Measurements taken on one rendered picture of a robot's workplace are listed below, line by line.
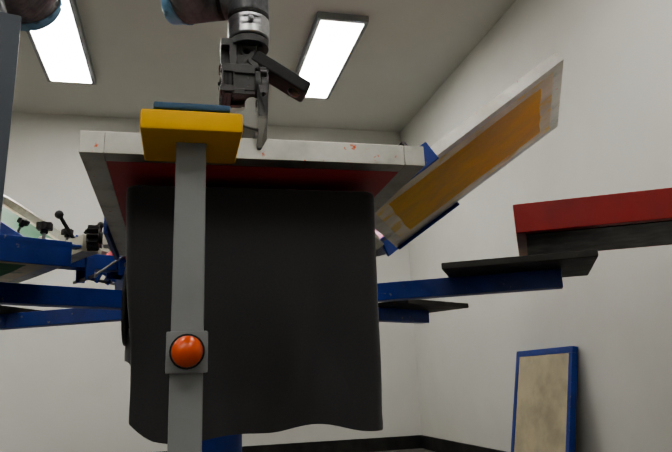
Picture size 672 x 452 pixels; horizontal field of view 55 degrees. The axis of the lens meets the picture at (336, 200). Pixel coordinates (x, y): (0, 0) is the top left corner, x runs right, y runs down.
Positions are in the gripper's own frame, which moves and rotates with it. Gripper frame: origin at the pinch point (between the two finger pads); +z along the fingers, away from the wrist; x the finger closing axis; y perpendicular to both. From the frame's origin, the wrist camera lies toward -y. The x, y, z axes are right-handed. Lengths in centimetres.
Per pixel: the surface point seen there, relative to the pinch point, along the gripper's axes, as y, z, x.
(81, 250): 41, -1, -87
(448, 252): -200, -66, -377
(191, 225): 12.0, 19.6, 20.6
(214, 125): 9.4, 7.5, 25.4
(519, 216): -86, -7, -66
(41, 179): 131, -149, -468
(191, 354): 11.8, 36.2, 24.4
